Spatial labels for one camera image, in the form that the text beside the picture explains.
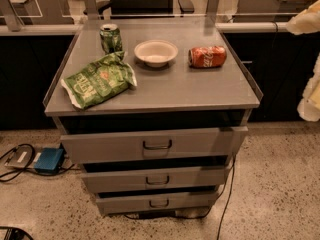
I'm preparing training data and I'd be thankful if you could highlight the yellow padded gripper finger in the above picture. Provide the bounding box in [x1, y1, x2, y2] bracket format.
[286, 0, 320, 35]
[297, 54, 320, 122]

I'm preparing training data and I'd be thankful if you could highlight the grey top drawer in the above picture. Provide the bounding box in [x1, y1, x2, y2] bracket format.
[61, 126, 248, 164]

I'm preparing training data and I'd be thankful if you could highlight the grey drawer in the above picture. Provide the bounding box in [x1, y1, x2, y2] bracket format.
[96, 190, 218, 215]
[81, 166, 229, 193]
[61, 126, 248, 164]

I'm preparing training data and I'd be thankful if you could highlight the grey middle drawer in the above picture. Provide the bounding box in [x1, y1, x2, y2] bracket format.
[81, 166, 229, 193]

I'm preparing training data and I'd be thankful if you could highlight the grey drawer cabinet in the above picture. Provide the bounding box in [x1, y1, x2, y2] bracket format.
[45, 17, 262, 200]

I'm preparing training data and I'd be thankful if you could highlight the grey bottom drawer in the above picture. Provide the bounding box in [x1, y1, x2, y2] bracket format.
[96, 190, 218, 215]

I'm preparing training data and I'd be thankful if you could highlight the orange Coca-Cola can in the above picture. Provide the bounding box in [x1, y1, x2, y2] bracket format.
[188, 46, 227, 68]

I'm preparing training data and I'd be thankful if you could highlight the white paper bowl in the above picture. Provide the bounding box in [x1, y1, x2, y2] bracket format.
[134, 40, 178, 68]

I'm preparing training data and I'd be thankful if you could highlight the green soda can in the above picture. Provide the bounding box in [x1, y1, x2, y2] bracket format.
[99, 24, 122, 54]

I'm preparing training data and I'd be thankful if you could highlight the green chip bag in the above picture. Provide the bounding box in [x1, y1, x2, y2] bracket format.
[61, 51, 137, 109]

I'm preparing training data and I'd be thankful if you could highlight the blue electronics box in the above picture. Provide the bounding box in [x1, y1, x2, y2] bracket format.
[34, 148, 64, 174]

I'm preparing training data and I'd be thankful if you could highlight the grey flat device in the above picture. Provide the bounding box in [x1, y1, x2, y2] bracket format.
[5, 146, 41, 169]

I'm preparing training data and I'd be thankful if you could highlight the dark object bottom left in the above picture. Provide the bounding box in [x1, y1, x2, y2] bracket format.
[0, 227, 34, 240]

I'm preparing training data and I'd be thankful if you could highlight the black floor cable right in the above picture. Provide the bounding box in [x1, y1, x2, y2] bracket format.
[123, 152, 237, 240]

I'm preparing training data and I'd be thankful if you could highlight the white horizontal rail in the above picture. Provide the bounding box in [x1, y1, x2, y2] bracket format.
[0, 22, 287, 37]

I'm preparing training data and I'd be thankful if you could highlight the black cables left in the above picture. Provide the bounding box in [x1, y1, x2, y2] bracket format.
[0, 143, 76, 184]

